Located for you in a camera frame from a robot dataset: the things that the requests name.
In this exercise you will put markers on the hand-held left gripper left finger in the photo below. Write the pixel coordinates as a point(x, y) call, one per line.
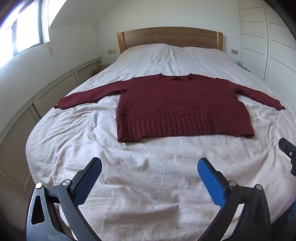
point(90, 179)

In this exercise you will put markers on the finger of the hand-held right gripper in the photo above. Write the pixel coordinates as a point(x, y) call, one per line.
point(294, 165)
point(288, 148)

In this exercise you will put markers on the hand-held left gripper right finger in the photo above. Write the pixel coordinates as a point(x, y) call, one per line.
point(211, 182)

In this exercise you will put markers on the dark red knitted sweater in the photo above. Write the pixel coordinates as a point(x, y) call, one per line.
point(175, 106)

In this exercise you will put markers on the blue cloth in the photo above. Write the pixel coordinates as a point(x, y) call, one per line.
point(292, 213)

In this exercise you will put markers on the bed with white sheet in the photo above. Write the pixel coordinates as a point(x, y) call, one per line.
point(148, 166)

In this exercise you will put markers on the beige slatted radiator cover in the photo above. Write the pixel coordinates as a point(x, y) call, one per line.
point(27, 111)

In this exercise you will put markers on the small items on nightstand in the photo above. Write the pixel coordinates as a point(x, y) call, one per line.
point(242, 66)

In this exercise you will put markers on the wooden bedside table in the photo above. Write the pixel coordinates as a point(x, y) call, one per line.
point(100, 69)

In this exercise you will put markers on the white wardrobe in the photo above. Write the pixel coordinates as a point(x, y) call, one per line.
point(261, 39)

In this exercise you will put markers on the wooden headboard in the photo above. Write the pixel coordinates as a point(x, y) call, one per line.
point(170, 37)

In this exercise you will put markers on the window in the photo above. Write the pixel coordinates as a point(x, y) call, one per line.
point(25, 27)

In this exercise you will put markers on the wall socket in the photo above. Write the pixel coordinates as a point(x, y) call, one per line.
point(234, 52)
point(112, 51)

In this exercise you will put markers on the small wall switch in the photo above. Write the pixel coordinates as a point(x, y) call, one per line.
point(50, 51)

